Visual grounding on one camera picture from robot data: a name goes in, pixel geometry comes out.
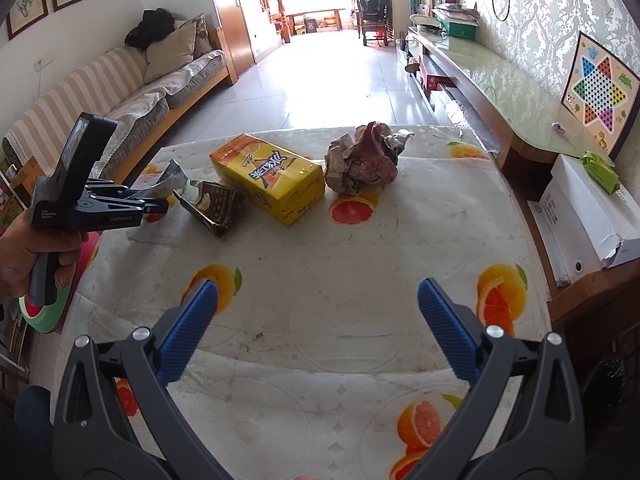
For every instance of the crumpled brown paper ball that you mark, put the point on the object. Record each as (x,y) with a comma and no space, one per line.
(360,165)

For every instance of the red box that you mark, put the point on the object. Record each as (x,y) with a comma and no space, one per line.
(434,81)

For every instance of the long glass top counter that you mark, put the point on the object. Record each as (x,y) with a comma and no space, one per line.
(490,85)

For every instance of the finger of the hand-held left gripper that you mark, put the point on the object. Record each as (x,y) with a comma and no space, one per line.
(112,190)
(156,209)

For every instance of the dark brown wrapper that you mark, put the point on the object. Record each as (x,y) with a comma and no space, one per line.
(215,207)

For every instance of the patterned cushion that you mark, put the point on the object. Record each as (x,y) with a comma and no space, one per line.
(202,35)

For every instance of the fruit print tablecloth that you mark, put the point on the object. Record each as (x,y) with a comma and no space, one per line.
(340,270)

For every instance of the large framed picture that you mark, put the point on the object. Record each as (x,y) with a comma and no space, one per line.
(27,5)

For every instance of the white cardboard box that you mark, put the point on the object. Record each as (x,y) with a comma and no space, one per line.
(585,220)

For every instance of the green box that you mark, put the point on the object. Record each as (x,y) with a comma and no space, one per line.
(459,30)

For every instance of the person's left hand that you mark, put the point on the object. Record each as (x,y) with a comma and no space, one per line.
(15,260)

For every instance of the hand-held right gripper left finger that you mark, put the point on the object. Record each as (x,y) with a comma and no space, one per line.
(187,332)

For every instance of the green packet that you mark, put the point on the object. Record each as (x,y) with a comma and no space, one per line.
(600,172)

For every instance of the star checkers board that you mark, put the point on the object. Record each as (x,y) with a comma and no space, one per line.
(600,92)

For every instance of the wooden bench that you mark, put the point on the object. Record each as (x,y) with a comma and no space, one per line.
(317,12)

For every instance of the beige cushion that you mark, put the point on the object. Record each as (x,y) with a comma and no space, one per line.
(170,52)

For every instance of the colourful books stack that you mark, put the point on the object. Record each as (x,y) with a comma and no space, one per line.
(9,200)

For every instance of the black mesh bin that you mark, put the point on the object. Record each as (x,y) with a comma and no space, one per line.
(605,390)

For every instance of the chair with bags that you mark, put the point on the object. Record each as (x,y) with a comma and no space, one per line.
(375,10)

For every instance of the black clothing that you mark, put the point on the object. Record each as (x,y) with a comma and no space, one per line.
(150,27)

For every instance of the low wooden cabinet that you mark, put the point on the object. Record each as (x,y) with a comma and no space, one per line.
(590,310)

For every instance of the yellow drink carton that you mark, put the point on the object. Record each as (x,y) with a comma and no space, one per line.
(270,175)

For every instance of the striped sofa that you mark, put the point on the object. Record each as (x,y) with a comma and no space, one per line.
(115,95)

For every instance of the wall socket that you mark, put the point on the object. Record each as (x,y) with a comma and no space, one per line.
(43,64)

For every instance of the person's left leg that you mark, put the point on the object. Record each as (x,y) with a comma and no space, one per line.
(35,425)

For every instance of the small white item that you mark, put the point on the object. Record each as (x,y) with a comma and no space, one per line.
(559,127)

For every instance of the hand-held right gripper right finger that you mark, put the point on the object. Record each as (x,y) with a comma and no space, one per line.
(447,332)

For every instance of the grey foil wrapper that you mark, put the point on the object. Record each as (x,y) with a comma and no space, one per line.
(167,177)

